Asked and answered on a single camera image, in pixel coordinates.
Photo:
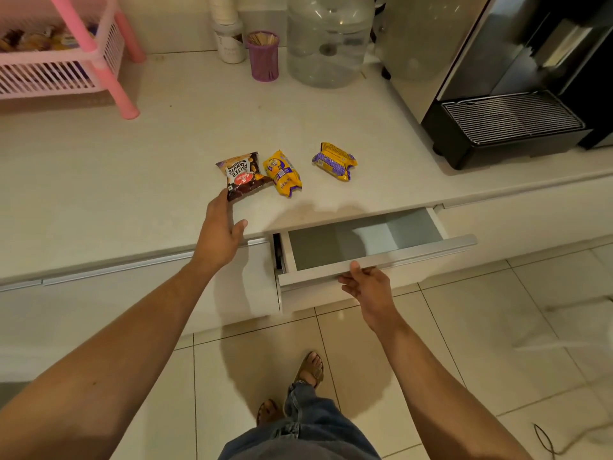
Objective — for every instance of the person's right hand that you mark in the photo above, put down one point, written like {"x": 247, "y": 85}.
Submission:
{"x": 373, "y": 294}

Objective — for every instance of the person's left hand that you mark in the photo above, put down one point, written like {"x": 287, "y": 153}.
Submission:
{"x": 215, "y": 239}

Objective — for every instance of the person's right thumb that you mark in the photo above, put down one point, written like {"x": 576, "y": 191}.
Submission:
{"x": 357, "y": 270}

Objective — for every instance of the person's left thumb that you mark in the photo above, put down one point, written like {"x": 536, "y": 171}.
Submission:
{"x": 239, "y": 227}

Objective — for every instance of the person's right forearm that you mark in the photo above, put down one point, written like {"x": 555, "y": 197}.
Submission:
{"x": 440, "y": 397}

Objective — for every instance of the person's left forearm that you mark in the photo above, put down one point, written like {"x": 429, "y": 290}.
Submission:
{"x": 110, "y": 373}

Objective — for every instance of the brown peanut snack packet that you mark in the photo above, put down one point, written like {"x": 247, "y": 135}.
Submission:
{"x": 242, "y": 174}

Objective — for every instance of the yellow snack packet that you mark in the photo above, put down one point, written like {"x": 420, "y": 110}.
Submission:
{"x": 335, "y": 161}
{"x": 282, "y": 173}

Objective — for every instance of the brown sandal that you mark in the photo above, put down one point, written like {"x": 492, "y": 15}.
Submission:
{"x": 310, "y": 368}
{"x": 269, "y": 411}

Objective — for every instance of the closed white wide drawer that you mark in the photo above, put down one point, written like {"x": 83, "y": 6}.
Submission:
{"x": 134, "y": 301}

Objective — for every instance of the blue jeans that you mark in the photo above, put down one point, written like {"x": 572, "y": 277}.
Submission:
{"x": 306, "y": 431}

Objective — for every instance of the purple stick holder cup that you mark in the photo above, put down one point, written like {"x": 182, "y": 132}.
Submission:
{"x": 263, "y": 59}

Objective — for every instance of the white plastic bottle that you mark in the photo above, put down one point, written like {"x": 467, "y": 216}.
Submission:
{"x": 230, "y": 43}

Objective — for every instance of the bundle of wooden sticks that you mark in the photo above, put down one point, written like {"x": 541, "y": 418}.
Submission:
{"x": 262, "y": 39}

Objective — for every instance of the clear water jug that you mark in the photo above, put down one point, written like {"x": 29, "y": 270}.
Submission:
{"x": 328, "y": 40}

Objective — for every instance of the black drip tray with grille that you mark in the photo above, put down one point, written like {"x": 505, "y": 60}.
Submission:
{"x": 507, "y": 126}

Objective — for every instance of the stack of white paper cups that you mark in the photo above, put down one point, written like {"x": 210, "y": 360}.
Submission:
{"x": 223, "y": 8}

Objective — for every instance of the pink plastic basket rack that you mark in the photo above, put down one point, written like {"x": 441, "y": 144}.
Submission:
{"x": 72, "y": 57}

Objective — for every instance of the black silver coffee machine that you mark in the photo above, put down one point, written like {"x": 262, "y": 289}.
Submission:
{"x": 503, "y": 52}

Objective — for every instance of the pile of snacks in basket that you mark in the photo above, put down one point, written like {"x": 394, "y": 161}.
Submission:
{"x": 38, "y": 39}

